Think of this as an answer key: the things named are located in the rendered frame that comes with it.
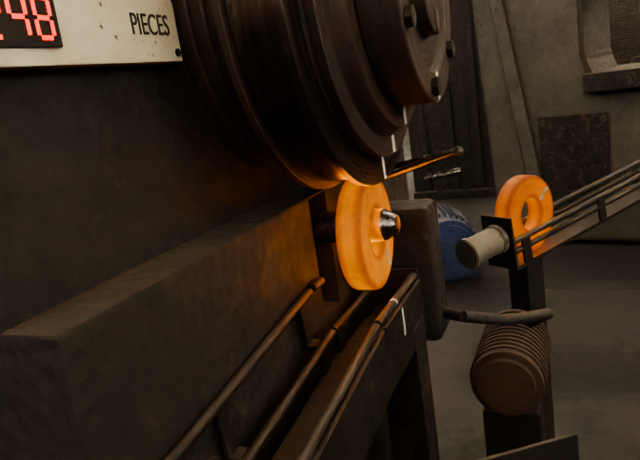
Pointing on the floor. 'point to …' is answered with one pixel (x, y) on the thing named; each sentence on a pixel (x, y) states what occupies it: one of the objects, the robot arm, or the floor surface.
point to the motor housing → (511, 384)
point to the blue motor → (452, 225)
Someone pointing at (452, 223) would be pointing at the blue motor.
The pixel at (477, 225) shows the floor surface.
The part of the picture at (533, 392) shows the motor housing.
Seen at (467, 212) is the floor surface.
